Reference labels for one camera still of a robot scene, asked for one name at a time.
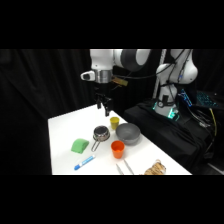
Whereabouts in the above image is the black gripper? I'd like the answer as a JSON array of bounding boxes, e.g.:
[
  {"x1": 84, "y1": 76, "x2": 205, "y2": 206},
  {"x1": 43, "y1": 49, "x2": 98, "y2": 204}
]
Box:
[{"x1": 94, "y1": 82, "x2": 113, "y2": 117}]

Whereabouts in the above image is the blue pen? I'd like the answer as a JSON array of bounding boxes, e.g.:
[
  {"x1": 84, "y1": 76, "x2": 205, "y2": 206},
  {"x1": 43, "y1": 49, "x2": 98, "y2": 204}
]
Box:
[{"x1": 73, "y1": 154, "x2": 96, "y2": 171}]

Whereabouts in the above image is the yellow plastic cup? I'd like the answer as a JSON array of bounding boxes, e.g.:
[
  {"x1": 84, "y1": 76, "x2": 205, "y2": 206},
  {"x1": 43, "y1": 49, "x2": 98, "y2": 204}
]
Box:
[{"x1": 109, "y1": 116, "x2": 120, "y2": 131}]

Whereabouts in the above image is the metal strainer cup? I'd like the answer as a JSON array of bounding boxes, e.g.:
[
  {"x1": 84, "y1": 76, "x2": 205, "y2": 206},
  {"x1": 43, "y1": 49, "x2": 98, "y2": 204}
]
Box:
[{"x1": 90, "y1": 125, "x2": 111, "y2": 153}]

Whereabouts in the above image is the gray bowl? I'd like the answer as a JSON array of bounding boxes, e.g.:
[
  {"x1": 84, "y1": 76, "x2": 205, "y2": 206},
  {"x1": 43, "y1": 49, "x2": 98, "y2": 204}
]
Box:
[{"x1": 115, "y1": 122, "x2": 142, "y2": 146}]

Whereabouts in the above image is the orange plastic cup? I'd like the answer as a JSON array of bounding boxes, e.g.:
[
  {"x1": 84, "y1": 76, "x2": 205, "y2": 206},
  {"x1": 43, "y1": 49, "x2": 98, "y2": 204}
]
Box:
[{"x1": 110, "y1": 140, "x2": 126, "y2": 160}]

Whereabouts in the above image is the green curved block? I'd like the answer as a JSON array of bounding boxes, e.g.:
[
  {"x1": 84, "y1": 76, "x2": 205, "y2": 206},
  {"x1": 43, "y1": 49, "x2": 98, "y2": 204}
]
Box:
[{"x1": 70, "y1": 138, "x2": 90, "y2": 155}]

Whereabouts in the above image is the black robot stand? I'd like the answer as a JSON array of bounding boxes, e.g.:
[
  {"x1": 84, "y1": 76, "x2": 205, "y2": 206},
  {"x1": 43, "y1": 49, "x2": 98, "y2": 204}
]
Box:
[{"x1": 123, "y1": 99, "x2": 224, "y2": 176}]

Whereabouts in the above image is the tiger plush toy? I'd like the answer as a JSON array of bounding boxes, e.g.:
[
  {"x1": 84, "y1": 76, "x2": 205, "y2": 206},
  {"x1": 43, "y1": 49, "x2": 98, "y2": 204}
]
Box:
[{"x1": 143, "y1": 159, "x2": 167, "y2": 176}]

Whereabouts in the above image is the blue lit keyboard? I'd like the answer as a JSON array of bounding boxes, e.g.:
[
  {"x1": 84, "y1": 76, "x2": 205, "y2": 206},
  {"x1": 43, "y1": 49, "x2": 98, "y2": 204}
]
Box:
[{"x1": 195, "y1": 90, "x2": 218, "y2": 108}]

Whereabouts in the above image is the tan wrist camera mount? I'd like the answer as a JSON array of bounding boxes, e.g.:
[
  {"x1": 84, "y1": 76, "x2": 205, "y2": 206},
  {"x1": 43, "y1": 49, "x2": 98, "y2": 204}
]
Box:
[{"x1": 111, "y1": 76, "x2": 129, "y2": 88}]

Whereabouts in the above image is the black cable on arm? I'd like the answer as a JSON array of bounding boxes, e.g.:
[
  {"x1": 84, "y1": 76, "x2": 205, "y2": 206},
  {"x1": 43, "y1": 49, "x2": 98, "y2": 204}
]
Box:
[{"x1": 114, "y1": 49, "x2": 194, "y2": 101}]

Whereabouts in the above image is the yellow cable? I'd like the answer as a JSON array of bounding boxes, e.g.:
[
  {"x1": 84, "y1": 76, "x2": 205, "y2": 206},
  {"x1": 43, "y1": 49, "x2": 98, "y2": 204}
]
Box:
[{"x1": 208, "y1": 107, "x2": 218, "y2": 138}]

